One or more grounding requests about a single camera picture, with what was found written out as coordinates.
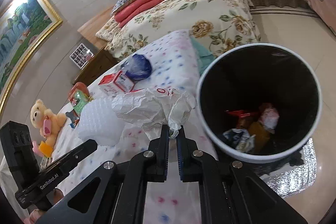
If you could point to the yellow orange toy block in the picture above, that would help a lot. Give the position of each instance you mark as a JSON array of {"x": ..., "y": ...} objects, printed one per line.
[{"x": 45, "y": 150}]

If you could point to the wooden headboard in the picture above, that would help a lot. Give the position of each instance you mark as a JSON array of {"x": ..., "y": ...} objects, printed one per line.
[{"x": 89, "y": 29}]

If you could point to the white paper bag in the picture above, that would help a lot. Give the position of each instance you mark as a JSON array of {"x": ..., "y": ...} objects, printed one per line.
[{"x": 151, "y": 108}]

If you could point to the framed landscape painting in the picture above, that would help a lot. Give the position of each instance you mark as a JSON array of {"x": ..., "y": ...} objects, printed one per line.
[{"x": 25, "y": 26}]

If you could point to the green drink carton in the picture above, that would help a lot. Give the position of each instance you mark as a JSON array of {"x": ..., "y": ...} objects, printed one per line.
[{"x": 78, "y": 100}]

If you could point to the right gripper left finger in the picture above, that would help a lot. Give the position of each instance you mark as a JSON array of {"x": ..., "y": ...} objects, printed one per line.
[{"x": 158, "y": 164}]

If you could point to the floral bed quilt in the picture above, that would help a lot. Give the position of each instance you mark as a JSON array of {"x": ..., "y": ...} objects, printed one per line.
[{"x": 218, "y": 25}]

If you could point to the teal cloth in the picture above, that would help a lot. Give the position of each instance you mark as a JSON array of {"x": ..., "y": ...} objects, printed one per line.
[{"x": 204, "y": 56}]

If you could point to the silver foil mat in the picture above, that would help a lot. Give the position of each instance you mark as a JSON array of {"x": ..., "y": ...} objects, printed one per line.
[{"x": 291, "y": 175}]

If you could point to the white black trash bin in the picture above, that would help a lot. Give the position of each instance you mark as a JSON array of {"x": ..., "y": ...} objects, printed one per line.
[{"x": 250, "y": 78}]

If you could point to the red white milk carton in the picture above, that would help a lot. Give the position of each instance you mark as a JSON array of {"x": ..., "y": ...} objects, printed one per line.
[{"x": 116, "y": 83}]

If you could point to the red apple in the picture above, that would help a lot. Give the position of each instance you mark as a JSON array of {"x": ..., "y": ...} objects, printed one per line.
[{"x": 79, "y": 86}]

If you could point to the brown wooden nightstand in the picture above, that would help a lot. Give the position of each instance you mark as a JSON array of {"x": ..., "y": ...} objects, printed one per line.
[{"x": 99, "y": 64}]

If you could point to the blue plastic wrapper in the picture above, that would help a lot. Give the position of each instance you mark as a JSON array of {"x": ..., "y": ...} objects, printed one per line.
[{"x": 137, "y": 67}]

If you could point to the white cloth covered chair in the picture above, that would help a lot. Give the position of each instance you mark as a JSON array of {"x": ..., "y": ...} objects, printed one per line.
[{"x": 9, "y": 188}]

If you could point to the floral pillow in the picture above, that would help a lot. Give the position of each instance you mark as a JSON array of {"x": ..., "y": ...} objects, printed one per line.
[{"x": 108, "y": 30}]

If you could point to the pink toy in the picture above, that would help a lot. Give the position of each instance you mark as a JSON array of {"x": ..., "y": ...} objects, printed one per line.
[{"x": 36, "y": 149}]

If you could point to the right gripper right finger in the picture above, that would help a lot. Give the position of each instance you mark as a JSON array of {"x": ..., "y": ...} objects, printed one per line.
[{"x": 188, "y": 166}]

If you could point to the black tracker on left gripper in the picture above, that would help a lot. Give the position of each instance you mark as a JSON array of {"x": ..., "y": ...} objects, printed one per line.
[{"x": 18, "y": 150}]

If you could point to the folded red blanket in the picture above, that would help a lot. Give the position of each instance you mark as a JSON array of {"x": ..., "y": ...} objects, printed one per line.
[{"x": 128, "y": 12}]

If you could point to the beige teddy bear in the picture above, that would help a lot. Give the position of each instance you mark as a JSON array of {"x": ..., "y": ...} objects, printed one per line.
[{"x": 48, "y": 123}]

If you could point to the person's left hand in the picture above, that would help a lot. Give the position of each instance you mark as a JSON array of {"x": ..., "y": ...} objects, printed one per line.
[{"x": 36, "y": 213}]

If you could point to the black white photo frame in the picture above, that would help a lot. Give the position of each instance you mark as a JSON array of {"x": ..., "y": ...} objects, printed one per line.
[{"x": 81, "y": 56}]

